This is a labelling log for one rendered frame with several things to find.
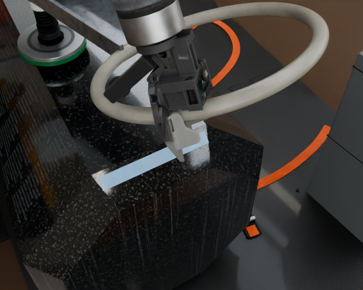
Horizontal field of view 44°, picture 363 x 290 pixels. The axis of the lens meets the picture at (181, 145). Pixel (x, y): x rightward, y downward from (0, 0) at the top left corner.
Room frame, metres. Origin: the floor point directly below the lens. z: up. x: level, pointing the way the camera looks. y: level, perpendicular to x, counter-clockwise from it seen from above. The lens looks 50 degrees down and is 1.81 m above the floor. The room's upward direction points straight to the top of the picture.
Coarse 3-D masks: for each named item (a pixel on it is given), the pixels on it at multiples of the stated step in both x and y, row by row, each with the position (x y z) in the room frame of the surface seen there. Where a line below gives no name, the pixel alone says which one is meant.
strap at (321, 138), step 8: (224, 24) 2.58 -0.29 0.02; (232, 32) 2.49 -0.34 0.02; (232, 40) 2.41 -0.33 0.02; (232, 56) 2.24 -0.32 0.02; (232, 64) 2.17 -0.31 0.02; (224, 72) 2.09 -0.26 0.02; (216, 80) 2.02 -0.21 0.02; (328, 128) 1.63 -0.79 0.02; (320, 136) 1.58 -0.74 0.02; (312, 144) 1.52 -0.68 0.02; (320, 144) 1.52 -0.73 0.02; (304, 152) 1.47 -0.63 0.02; (312, 152) 1.47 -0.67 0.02; (296, 160) 1.42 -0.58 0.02; (304, 160) 1.42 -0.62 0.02; (288, 168) 1.37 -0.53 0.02; (272, 176) 1.32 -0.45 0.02; (280, 176) 1.32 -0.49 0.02; (264, 184) 1.27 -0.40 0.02
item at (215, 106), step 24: (192, 24) 0.94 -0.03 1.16; (312, 24) 0.74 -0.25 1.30; (312, 48) 0.63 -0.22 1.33; (96, 72) 0.74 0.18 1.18; (288, 72) 0.56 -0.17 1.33; (96, 96) 0.63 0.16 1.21; (240, 96) 0.52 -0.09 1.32; (264, 96) 0.53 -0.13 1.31; (120, 120) 0.55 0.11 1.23; (144, 120) 0.52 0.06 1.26; (192, 120) 0.50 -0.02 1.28
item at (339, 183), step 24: (360, 72) 1.20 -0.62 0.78; (360, 96) 1.17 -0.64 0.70; (336, 120) 1.21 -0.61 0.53; (360, 120) 1.14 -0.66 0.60; (336, 144) 1.18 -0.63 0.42; (360, 144) 1.11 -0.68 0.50; (336, 168) 1.15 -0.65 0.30; (360, 168) 1.08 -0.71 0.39; (312, 192) 1.20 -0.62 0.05; (336, 192) 1.12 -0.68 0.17; (360, 192) 1.04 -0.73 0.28; (336, 216) 1.08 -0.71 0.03; (360, 216) 1.01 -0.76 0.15; (360, 240) 0.97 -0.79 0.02
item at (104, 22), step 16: (32, 0) 1.11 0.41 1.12; (48, 0) 1.04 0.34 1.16; (64, 0) 1.11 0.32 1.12; (80, 0) 1.11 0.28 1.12; (96, 0) 1.08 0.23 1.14; (64, 16) 1.00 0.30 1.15; (80, 16) 1.03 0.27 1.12; (96, 16) 1.03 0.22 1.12; (112, 16) 1.03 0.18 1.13; (80, 32) 0.95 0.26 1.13; (96, 32) 0.90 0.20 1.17; (112, 32) 0.95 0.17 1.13; (112, 48) 0.86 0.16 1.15
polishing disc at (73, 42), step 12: (60, 24) 1.28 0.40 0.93; (24, 36) 1.21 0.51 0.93; (36, 36) 1.21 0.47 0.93; (72, 36) 1.21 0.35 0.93; (24, 48) 1.15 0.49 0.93; (36, 48) 1.15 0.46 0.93; (48, 48) 1.15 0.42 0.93; (60, 48) 1.15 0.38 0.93; (72, 48) 1.15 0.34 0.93; (36, 60) 1.10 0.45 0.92; (48, 60) 1.10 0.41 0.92
